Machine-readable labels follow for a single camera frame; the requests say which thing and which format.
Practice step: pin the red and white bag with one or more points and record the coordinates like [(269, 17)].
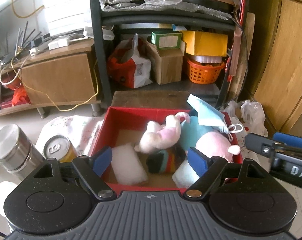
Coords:
[(136, 70)]

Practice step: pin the wooden plank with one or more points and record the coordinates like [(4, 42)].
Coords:
[(248, 55)]

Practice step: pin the brown cardboard box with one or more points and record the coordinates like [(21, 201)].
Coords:
[(168, 67)]

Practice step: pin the wooden tv stand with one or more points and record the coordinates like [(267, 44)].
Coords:
[(58, 75)]

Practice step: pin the white plastic bag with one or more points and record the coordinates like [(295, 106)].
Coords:
[(251, 115)]

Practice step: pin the white foam block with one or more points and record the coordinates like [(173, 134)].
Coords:
[(128, 165)]

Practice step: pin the floral table cloth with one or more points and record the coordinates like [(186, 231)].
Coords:
[(73, 130)]

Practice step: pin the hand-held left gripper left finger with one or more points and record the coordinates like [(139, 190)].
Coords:
[(102, 161)]

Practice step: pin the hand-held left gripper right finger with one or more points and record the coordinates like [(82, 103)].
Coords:
[(198, 162)]

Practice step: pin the red cardboard box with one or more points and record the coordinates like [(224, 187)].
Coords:
[(131, 114)]

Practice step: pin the bubble wrap sheet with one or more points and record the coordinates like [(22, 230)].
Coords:
[(131, 1)]

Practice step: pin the striped colourful sock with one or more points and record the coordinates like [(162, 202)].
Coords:
[(166, 161)]

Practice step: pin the red plastic bag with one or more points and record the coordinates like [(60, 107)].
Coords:
[(19, 97)]

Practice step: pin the light blue towel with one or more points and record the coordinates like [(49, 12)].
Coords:
[(183, 176)]

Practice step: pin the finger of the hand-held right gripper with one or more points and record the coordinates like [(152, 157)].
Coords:
[(290, 139), (257, 143)]

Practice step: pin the green box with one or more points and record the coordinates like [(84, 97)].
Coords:
[(166, 40)]

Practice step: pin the black router with antennas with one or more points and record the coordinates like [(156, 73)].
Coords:
[(22, 37)]

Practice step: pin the red flat board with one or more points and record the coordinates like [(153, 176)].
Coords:
[(238, 35)]

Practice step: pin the white power strip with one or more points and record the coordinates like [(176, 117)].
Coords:
[(101, 33)]

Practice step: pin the white power adapter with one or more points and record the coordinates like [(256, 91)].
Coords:
[(58, 43)]

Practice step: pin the yellow box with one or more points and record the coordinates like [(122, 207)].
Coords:
[(206, 43)]

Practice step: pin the glass jar with white lid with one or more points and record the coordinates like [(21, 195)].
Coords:
[(3, 197)]

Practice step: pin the black shelf rack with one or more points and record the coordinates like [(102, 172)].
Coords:
[(96, 42)]

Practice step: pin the wooden cabinet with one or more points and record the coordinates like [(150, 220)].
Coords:
[(286, 67)]

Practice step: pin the stainless steel thermos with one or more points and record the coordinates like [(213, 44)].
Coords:
[(10, 150)]

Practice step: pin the orange plastic basket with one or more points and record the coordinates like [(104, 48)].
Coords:
[(204, 72)]

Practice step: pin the cream pink plush toy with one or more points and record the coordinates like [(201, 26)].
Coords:
[(161, 135)]

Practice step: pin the blue face mask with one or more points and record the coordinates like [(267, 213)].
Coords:
[(206, 112)]

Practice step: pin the blue and pink plush toy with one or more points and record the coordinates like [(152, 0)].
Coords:
[(211, 142)]

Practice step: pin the blue yellow drink can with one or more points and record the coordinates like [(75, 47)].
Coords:
[(55, 148)]

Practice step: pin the clear plastic container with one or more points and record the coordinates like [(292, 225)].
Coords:
[(204, 59)]

